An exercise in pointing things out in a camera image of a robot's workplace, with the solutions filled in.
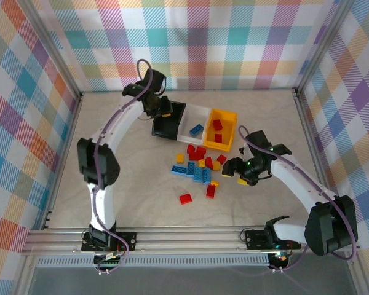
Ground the aluminium table edge rail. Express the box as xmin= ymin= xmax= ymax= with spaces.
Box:
xmin=293 ymin=88 xmax=342 ymax=228
xmin=39 ymin=92 xmax=84 ymax=231

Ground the grey slotted cable duct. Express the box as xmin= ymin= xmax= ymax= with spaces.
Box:
xmin=36 ymin=256 xmax=272 ymax=269

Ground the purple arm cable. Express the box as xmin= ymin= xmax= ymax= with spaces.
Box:
xmin=238 ymin=124 xmax=359 ymax=274
xmin=91 ymin=59 xmax=153 ymax=275

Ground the aluminium frame post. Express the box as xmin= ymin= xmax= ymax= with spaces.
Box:
xmin=293 ymin=0 xmax=357 ymax=95
xmin=16 ymin=0 xmax=84 ymax=101

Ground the white plastic bin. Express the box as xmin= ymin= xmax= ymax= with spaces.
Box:
xmin=175 ymin=104 xmax=214 ymax=146

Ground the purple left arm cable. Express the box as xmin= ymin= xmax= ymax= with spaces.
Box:
xmin=91 ymin=59 xmax=153 ymax=275

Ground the yellow plastic bin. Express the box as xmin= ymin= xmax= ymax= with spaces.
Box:
xmin=202 ymin=108 xmax=239 ymax=154

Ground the aluminium frame leg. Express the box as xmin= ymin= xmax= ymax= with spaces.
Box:
xmin=17 ymin=254 xmax=39 ymax=295
xmin=346 ymin=251 xmax=368 ymax=295

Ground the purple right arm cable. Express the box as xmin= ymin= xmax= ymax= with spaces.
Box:
xmin=238 ymin=124 xmax=359 ymax=274

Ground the wide aluminium mounting rail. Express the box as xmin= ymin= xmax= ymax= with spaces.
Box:
xmin=20 ymin=226 xmax=363 ymax=256

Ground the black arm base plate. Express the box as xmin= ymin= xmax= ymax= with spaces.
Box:
xmin=244 ymin=229 xmax=303 ymax=251
xmin=81 ymin=230 xmax=138 ymax=253

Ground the black plastic bin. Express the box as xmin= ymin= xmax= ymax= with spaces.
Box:
xmin=151 ymin=100 xmax=187 ymax=142

